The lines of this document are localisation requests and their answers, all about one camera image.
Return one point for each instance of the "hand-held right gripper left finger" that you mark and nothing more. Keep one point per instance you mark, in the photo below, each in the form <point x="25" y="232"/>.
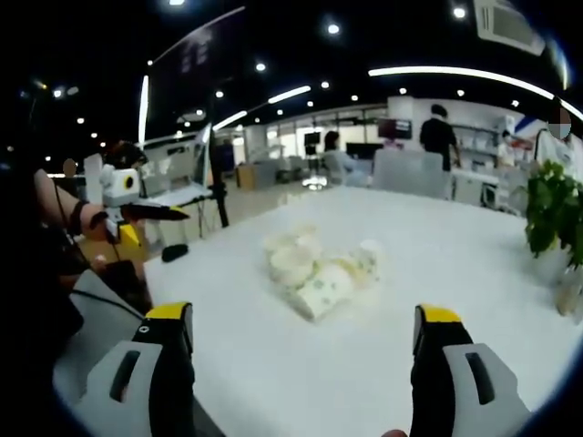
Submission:
<point x="136" y="373"/>

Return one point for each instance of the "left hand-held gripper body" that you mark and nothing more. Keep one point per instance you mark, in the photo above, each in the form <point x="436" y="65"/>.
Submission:
<point x="124" y="183"/>

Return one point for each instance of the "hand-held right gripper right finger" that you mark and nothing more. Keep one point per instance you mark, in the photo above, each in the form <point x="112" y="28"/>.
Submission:
<point x="464" y="378"/>

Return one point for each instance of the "pile of nested paper cups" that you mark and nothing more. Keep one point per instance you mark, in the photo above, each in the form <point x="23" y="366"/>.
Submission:
<point x="290" y="255"/>

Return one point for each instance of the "small white paper cup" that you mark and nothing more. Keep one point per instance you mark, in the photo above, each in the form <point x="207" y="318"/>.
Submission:
<point x="370" y="255"/>

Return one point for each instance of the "green-print paper cup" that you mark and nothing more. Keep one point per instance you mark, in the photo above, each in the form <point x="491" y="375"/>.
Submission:
<point x="324" y="288"/>

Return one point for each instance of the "person's left hand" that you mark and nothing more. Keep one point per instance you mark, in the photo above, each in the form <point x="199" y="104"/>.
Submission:
<point x="97" y="223"/>

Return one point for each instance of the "person's right hand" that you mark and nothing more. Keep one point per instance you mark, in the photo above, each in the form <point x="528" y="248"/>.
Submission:
<point x="394" y="433"/>

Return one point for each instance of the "white side desk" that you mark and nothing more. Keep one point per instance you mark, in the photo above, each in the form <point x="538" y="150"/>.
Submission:
<point x="177" y="196"/>

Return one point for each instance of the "small black case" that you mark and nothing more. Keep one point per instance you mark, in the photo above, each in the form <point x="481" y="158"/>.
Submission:
<point x="175" y="252"/>

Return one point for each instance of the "black tripod stand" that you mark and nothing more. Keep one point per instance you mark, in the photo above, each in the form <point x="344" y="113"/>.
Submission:
<point x="219" y="182"/>

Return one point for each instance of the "cardboard box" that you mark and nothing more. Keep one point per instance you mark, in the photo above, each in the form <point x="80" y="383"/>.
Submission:
<point x="246" y="176"/>

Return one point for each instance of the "person's black clothing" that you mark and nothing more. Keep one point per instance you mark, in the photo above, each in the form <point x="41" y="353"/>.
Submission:
<point x="32" y="282"/>

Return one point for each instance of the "white table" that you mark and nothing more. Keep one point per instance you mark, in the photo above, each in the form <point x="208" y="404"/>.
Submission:
<point x="328" y="355"/>

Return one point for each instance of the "green potted plant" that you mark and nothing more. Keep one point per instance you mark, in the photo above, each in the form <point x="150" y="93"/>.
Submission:
<point x="553" y="207"/>

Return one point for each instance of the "dark monitor screen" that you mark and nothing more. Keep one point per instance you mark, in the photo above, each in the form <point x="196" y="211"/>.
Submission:
<point x="394" y="129"/>

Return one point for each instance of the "long ceiling strip light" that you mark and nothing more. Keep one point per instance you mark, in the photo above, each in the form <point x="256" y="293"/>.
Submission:
<point x="455" y="73"/>

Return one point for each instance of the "ceiling air conditioner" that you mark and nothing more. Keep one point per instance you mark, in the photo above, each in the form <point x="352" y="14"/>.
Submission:
<point x="508" y="23"/>

